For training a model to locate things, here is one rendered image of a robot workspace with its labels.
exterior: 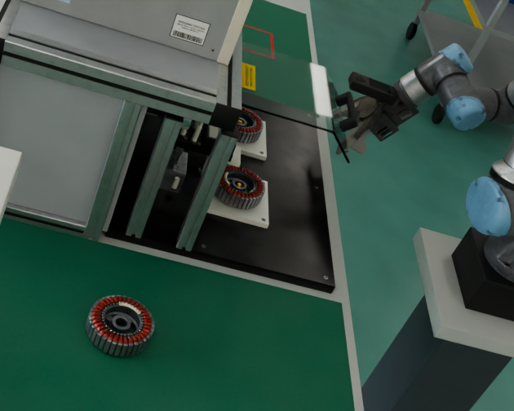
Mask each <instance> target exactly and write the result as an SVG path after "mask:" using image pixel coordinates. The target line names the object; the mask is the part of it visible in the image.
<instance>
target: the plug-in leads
mask: <svg viewBox="0 0 514 411"><path fill-rule="evenodd" d="M202 125H203V123H202V122H198V121H195V123H194V126H193V130H195V132H194V133H193V137H192V138H191V139H190V142H192V143H193V144H196V143H197V138H199V134H200V132H201V129H202ZM185 135H186V130H185V129H183V128H181V132H180V133H179V136H181V137H184V136H185Z"/></svg>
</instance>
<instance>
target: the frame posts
mask: <svg viewBox="0 0 514 411"><path fill-rule="evenodd" d="M183 121H184V118H183V117H181V116H177V115H175V114H172V113H167V112H166V114H165V116H164V119H163V122H162V126H161V128H160V130H159V133H158V136H157V140H156V143H155V145H154V148H153V152H152V154H151V157H150V159H149V162H148V166H147V169H146V171H145V174H144V177H143V180H142V183H141V185H140V190H139V192H138V195H137V198H136V200H135V204H134V206H133V209H132V211H131V216H130V218H129V221H128V224H127V226H126V235H128V236H131V234H135V237H136V238H139V239H140V238H141V237H142V234H143V231H144V227H145V225H146V223H147V220H148V217H149V214H150V211H151V209H152V207H153V203H154V200H155V198H156V195H157V191H158V189H159V187H160V184H161V181H162V178H163V175H164V173H165V170H166V167H167V164H168V161H169V160H170V157H171V153H172V150H173V148H174V146H175V141H176V140H177V137H178V134H179V131H180V128H181V126H182V123H183ZM237 139H238V128H237V127H235V129H234V132H232V131H229V130H224V129H221V128H220V130H219V133H218V136H217V138H216V141H215V144H214V146H213V148H212V150H211V153H210V156H209V158H208V161H207V163H206V167H205V169H204V171H203V173H202V176H201V179H200V181H199V184H198V186H197V189H196V192H195V193H194V196H193V199H192V201H191V204H190V206H189V208H188V212H187V214H186V216H185V219H184V222H183V224H182V227H181V229H180V231H179V235H178V236H177V243H176V248H178V249H182V247H185V250H187V251H191V250H192V247H193V244H194V242H195V240H196V238H197V234H198V233H199V231H200V228H201V226H202V223H203V221H204V218H205V217H206V213H207V211H208V209H209V207H210V204H211V202H212V199H213V197H214V195H215V192H216V189H217V187H218V185H219V182H220V180H221V178H222V175H223V173H224V170H225V168H226V165H227V164H228V160H229V158H230V156H231V154H232V151H233V149H234V146H235V144H236V142H237Z"/></svg>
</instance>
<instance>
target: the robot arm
mask: <svg viewBox="0 0 514 411"><path fill-rule="evenodd" d="M472 69H473V65H472V62H471V61H470V59H469V57H468V56H467V54H466V52H465V51H464V50H463V48H462V47H461V46H460V45H459V44H457V43H453V44H451V45H449V46H448V47H446V48H445V49H443V50H442V51H438V53H436V54H435V55H434V56H433V57H431V58H430V59H428V60H426V61H425V62H423V63H422V64H421V65H419V66H418V67H416V68H415V69H413V70H412V71H410V72H409V73H407V74H406V75H405V76H403V77H401V79H400V80H398V81H397V82H395V83H394V86H389V85H388V84H385V83H383V82H379V81H377V80H374V79H373V78H370V77H367V76H364V75H361V74H359V73H356V72H352V73H351V74H350V76H349V78H348V83H349V88H350V90H352V91H355V92H358V93H361V94H363V95H367V96H362V97H360V98H358V99H355V100H353V101H354V105H355V110H356V115H357V123H358V127H355V128H353V129H352V130H351V131H350V133H349V134H348V135H346V139H347V144H348V148H351V149H353V150H355V151H357V152H359V153H364V152H365V151H366V149H367V146H366V137H367V136H368V135H369V133H370V131H371V132H372V133H373V134H374V135H375V136H376V138H377V139H378V140H379V141H380V142H382V141H383V140H385V139H386V138H388V137H389V136H391V135H393V134H394V133H396V132H397V131H399V128H398V126H399V125H400V124H402V123H403V122H406V121H407V120H409V119H410V118H412V117H413V116H414V115H416V114H417V113H419V110H418V109H417V107H418V105H420V104H421V103H423V102H424V101H426V100H427V99H429V98H431V97H432V96H434V95H435V94H437V95H438V97H439V99H440V101H441V103H442V105H443V107H444V109H445V113H446V116H447V117H448V118H449V119H450V120H451V122H452V124H453V126H454V127H455V128H456V129H458V130H468V129H474V128H476V127H477V126H479V125H480V124H481V123H482V122H497V123H503V124H505V125H513V124H514V81H512V82H510V83H509V84H508V85H506V86H505V87H503V88H501V89H493V88H485V87H479V86H473V85H472V84H471V83H470V81H469V79H468V77H467V74H468V73H469V72H470V71H472ZM391 131H392V133H391V134H389V135H387V136H386V137H384V136H385V135H386V134H388V133H389V132H391ZM466 210H467V216H468V218H469V220H470V222H471V224H472V226H473V227H474V228H475V229H476V230H477V231H478V232H480V233H483V234H485V235H490V236H489V238H488V239H487V240H486V242H485V244H484V246H483V250H484V254H485V257H486V259H487V261H488V262H489V264H490V265H491V266H492V268H493V269H494V270H495V271H496V272H498V273H499V274H500V275H501V276H503V277H505V278H506V279H508V280H509V281H511V282H513V283H514V137H513V139H512V141H511V143H510V146H509V148H508V150H507V152H506V155H505V157H504V158H503V159H500V160H497V161H495V162H494V163H493V165H492V166H491V168H490V172H489V173H488V175H487V177H486V176H483V177H480V178H478V179H475V180H474V181H473V182H472V183H471V184H470V186H469V188H468V190H467V195H466Z"/></svg>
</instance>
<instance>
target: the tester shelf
mask: <svg viewBox="0 0 514 411"><path fill-rule="evenodd" d="M0 64H4V65H6V66H10V67H12V68H15V69H20V70H24V71H26V72H30V73H34V74H37V75H40V76H44V77H49V78H51V79H54V80H57V81H60V82H65V83H68V84H71V85H74V86H79V87H82V88H85V89H88V90H91V91H96V92H99V93H102V94H105V95H110V96H113V97H116V98H119V99H124V100H127V101H130V102H133V103H136V104H141V105H143V106H147V107H150V108H155V109H157V110H161V111H163V112H167V113H172V114H175V115H177V116H181V117H186V118H188V119H192V120H194V121H198V122H202V123H206V124H208V125H210V126H215V127H218V128H221V129H224V130H229V131H232V132H234V129H235V127H236V124H237V122H238V119H239V117H240V115H241V71H242V30H241V33H240V36H239V38H238V40H237V44H236V46H235V48H234V51H233V54H232V57H231V59H230V61H229V64H228V65H225V64H221V63H218V62H217V61H215V60H211V59H207V58H205V57H202V56H199V55H194V54H192V53H189V52H187V51H182V50H179V49H176V48H173V47H170V46H166V45H162V44H160V43H157V42H153V41H149V40H147V39H144V38H139V37H136V36H134V35H131V34H128V33H124V32H121V31H118V30H115V29H111V28H108V27H104V26H102V25H99V24H94V23H91V22H89V21H86V20H81V19H78V18H76V17H73V16H70V15H66V14H63V13H59V12H57V11H53V10H49V9H46V8H44V7H40V6H36V5H33V4H31V3H28V2H23V1H21V0H0Z"/></svg>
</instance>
